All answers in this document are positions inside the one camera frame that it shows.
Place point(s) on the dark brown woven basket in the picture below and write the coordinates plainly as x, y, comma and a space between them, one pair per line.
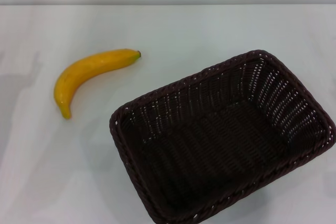
218, 140

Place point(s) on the yellow banana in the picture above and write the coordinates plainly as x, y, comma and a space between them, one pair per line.
78, 72

